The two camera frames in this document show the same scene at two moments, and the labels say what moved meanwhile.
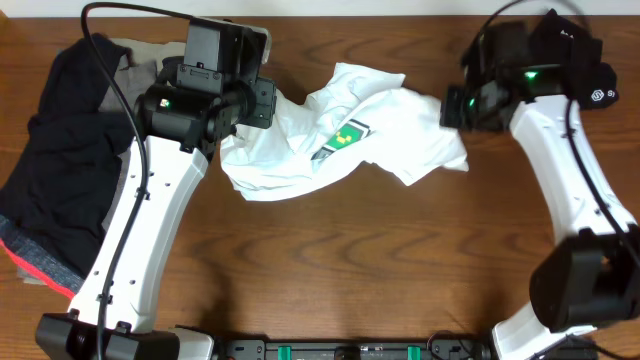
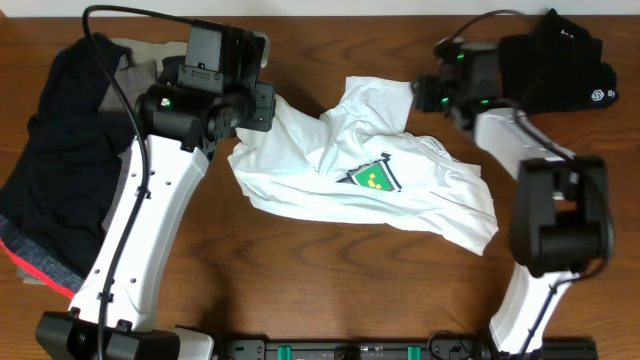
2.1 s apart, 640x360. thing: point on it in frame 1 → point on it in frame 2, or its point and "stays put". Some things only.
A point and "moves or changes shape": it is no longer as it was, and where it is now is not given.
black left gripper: [262, 89] stays put
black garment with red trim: [55, 195] stays put
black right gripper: [450, 116] → [422, 93]
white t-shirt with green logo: [351, 118] moves or changes shape
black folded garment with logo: [555, 40] stays put
